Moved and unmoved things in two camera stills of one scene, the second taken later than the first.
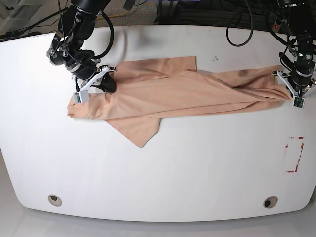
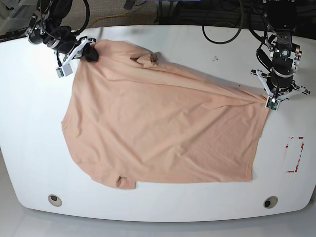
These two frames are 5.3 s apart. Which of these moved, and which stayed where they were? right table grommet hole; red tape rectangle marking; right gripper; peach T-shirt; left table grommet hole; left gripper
Moved: right gripper; left gripper; peach T-shirt
Stayed: red tape rectangle marking; right table grommet hole; left table grommet hole
